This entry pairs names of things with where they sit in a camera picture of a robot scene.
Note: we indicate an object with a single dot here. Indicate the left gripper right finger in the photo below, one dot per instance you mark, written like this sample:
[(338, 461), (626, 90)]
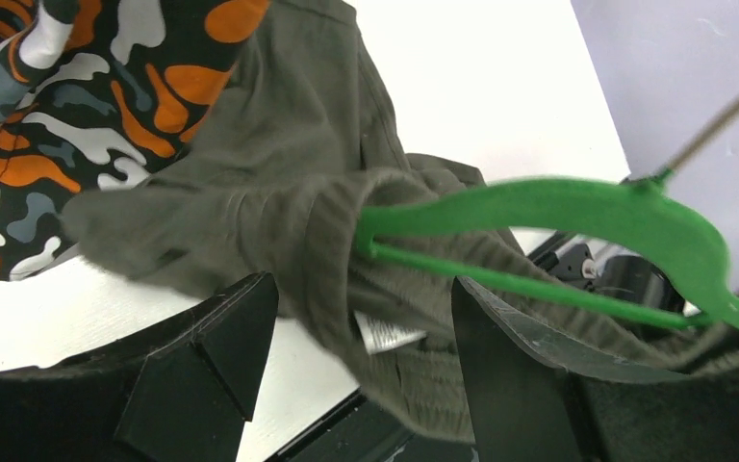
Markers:
[(537, 394)]

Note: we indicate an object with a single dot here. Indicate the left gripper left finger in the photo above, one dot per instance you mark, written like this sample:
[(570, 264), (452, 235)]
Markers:
[(181, 389)]

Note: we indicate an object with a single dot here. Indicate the green hanger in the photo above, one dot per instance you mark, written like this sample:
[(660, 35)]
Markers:
[(637, 215)]

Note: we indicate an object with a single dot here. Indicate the dark green shorts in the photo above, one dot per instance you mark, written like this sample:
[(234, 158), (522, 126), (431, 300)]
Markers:
[(299, 141)]

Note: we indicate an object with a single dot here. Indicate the camouflage patterned shorts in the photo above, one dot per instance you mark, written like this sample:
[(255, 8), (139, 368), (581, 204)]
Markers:
[(98, 95)]

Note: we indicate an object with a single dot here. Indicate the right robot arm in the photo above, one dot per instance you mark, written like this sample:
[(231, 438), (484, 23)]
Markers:
[(607, 269)]

